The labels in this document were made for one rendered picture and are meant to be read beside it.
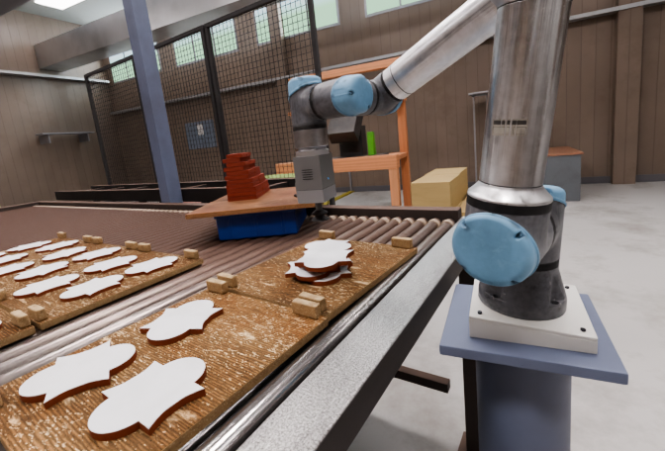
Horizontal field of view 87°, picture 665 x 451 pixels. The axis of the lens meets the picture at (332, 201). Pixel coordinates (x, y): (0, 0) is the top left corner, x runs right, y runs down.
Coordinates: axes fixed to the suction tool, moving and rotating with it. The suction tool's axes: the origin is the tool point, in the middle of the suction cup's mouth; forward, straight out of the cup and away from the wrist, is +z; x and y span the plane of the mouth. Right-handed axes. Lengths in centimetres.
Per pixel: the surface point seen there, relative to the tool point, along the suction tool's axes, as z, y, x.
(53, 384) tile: 12, 46, -25
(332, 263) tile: 8.9, 4.9, 3.6
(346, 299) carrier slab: 13.6, 12.0, 8.8
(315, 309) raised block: 11.5, 20.6, 5.7
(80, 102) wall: -201, -676, -995
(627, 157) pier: 64, -629, 287
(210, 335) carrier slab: 13.6, 28.6, -11.4
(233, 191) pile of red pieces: -1, -49, -59
